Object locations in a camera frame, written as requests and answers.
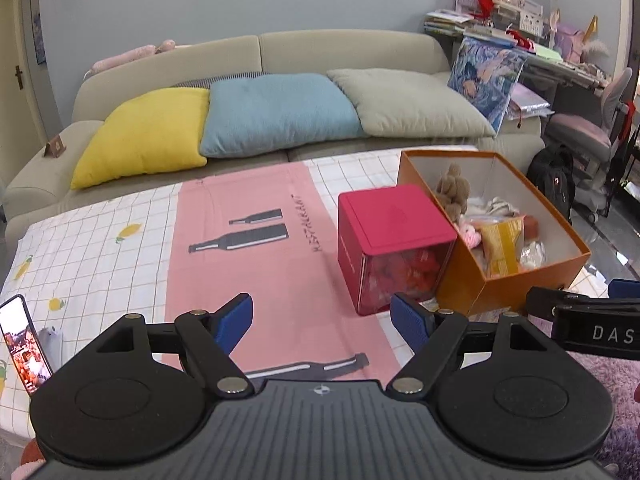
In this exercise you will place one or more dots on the cluttered desk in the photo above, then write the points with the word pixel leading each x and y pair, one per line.
pixel 583 42

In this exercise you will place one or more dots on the grey-green cushion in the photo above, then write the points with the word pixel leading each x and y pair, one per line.
pixel 409 105

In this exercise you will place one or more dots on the black backpack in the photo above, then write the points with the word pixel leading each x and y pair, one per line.
pixel 551 171

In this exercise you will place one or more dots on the yellow cushion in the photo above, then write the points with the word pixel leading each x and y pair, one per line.
pixel 156 133

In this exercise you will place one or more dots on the pink lidded candy box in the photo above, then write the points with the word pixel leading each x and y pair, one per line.
pixel 391 240

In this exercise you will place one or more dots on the pink plush on sofa back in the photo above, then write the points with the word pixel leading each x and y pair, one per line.
pixel 129 56

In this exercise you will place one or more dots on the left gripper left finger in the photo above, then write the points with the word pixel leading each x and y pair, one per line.
pixel 208 339

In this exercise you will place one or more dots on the small brown phone stand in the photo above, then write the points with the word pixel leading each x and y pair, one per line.
pixel 55 147

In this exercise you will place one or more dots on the purple fluffy rug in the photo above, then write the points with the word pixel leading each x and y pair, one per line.
pixel 620 449

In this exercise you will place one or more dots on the pink desk chair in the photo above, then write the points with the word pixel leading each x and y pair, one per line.
pixel 591 147

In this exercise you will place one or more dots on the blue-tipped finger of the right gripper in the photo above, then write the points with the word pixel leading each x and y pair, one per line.
pixel 624 289

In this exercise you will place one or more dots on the blue anime print pillow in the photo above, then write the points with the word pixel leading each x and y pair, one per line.
pixel 485 74

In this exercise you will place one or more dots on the cellophane white gift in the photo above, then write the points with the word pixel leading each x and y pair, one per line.
pixel 532 256

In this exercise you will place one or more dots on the yellow snack packet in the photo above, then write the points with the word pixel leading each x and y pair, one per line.
pixel 502 243

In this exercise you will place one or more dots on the beige sofa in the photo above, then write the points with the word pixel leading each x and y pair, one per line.
pixel 42 188

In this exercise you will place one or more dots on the blue cushion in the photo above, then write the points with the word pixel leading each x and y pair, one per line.
pixel 260 115

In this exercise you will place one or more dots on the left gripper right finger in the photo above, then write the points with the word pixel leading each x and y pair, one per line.
pixel 435 339

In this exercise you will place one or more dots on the brown plush toy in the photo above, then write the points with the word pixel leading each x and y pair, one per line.
pixel 453 192

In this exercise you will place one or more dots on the pink plush in box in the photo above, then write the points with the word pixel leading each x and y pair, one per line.
pixel 469 234

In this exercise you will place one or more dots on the smartphone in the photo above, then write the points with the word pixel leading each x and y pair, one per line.
pixel 25 348

